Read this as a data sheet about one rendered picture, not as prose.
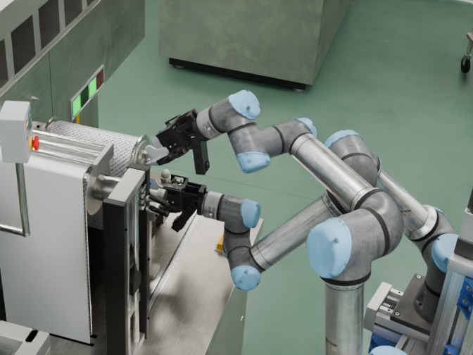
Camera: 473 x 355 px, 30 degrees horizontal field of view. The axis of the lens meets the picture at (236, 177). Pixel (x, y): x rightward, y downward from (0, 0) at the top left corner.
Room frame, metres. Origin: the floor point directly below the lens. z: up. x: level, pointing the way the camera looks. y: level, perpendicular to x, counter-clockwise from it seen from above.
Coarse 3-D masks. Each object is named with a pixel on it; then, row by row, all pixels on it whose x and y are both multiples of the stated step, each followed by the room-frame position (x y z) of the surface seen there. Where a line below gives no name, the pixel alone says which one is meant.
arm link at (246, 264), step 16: (352, 160) 1.91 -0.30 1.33; (368, 160) 1.92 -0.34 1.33; (368, 176) 1.88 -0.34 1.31; (304, 208) 1.86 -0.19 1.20; (320, 208) 1.84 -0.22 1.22; (336, 208) 1.82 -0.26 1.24; (288, 224) 1.84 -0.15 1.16; (304, 224) 1.82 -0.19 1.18; (272, 240) 1.82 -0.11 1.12; (288, 240) 1.81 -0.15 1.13; (304, 240) 1.81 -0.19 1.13; (240, 256) 1.82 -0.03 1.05; (256, 256) 1.80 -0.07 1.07; (272, 256) 1.80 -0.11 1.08; (240, 272) 1.77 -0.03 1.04; (256, 272) 1.78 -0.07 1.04; (240, 288) 1.76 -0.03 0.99
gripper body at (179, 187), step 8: (176, 176) 2.02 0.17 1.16; (168, 184) 1.98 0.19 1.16; (176, 184) 1.99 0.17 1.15; (184, 184) 1.98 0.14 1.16; (192, 184) 1.99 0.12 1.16; (200, 184) 1.99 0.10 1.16; (168, 192) 1.96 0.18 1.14; (176, 192) 1.95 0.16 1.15; (184, 192) 1.96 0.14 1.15; (192, 192) 1.97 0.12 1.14; (200, 192) 1.95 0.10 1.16; (168, 200) 1.96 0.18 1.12; (176, 200) 1.95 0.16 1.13; (184, 200) 1.96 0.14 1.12; (192, 200) 1.96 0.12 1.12; (200, 200) 1.94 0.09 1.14; (176, 208) 1.95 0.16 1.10; (184, 208) 1.96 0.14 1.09; (200, 208) 1.93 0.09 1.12
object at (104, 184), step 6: (102, 174) 1.71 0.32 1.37; (96, 180) 1.69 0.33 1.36; (102, 180) 1.69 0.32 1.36; (108, 180) 1.69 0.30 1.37; (114, 180) 1.69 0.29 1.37; (96, 186) 1.68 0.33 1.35; (102, 186) 1.68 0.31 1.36; (108, 186) 1.68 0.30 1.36; (114, 186) 1.68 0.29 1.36; (96, 192) 1.67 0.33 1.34; (102, 192) 1.67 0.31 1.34; (108, 192) 1.67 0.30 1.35; (96, 198) 1.67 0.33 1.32; (102, 198) 1.67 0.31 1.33
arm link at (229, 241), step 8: (224, 224) 1.94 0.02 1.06; (224, 232) 1.93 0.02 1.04; (232, 232) 1.91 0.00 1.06; (248, 232) 1.92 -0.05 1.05; (224, 240) 1.92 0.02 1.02; (232, 240) 1.90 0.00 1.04; (240, 240) 1.89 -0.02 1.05; (248, 240) 1.91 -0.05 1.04; (224, 248) 1.92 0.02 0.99; (232, 248) 1.87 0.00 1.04
